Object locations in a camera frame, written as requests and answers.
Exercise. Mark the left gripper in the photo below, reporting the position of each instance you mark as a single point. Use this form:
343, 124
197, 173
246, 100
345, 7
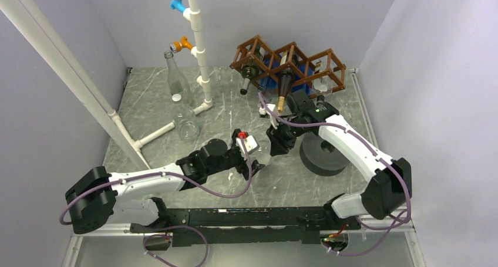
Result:
242, 168

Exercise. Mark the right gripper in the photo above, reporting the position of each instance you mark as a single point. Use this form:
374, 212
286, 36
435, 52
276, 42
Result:
279, 144

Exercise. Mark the green bottle grey cap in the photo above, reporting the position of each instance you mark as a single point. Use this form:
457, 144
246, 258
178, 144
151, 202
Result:
248, 72

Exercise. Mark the clear bottle dark label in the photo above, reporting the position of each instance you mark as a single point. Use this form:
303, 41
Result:
177, 81

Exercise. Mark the large clear bottle white stopper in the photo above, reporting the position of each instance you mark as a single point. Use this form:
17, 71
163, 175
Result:
262, 154

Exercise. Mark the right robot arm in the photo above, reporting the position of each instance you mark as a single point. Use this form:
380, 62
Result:
389, 181

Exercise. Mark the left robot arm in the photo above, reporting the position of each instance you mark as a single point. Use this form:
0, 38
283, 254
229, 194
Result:
100, 197

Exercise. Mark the brown bottle gold foil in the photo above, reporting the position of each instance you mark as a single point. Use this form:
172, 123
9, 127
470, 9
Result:
285, 81

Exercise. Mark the brown wooden wine rack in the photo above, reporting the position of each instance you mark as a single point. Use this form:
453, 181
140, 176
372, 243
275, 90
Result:
271, 62

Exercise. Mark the dark grey foam spool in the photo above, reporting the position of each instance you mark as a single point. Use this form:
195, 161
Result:
321, 157

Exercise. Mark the clear glass jar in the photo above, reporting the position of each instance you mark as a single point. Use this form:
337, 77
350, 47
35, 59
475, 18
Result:
185, 122

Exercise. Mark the small silver cap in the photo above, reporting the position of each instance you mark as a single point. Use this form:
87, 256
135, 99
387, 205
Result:
176, 97

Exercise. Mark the orange tap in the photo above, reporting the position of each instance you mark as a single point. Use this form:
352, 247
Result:
183, 43

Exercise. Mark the white pvc pipe stand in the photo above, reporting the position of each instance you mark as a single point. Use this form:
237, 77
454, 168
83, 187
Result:
199, 52

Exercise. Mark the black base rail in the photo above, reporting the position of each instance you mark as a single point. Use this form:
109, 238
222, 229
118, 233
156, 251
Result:
245, 225

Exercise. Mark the white diagonal frame pipe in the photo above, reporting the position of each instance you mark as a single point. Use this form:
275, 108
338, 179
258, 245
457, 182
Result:
29, 20

